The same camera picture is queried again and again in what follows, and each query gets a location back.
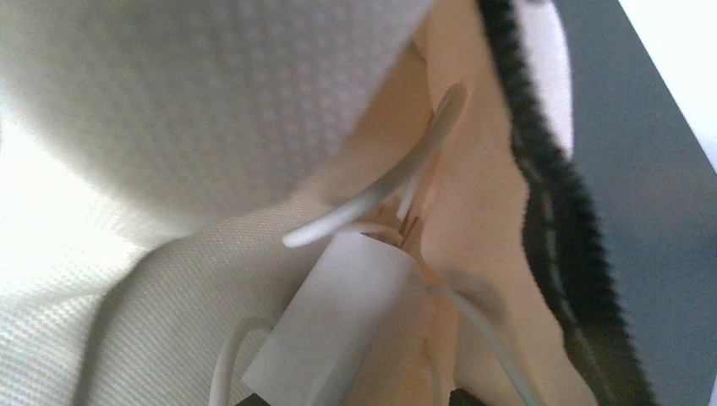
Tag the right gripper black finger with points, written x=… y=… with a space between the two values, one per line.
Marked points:
x=461 y=397

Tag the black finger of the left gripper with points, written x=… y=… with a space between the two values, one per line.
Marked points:
x=253 y=400

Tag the white charger with cable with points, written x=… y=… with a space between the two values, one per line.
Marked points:
x=314 y=353

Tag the beige canvas backpack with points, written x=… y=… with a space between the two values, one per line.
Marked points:
x=153 y=153

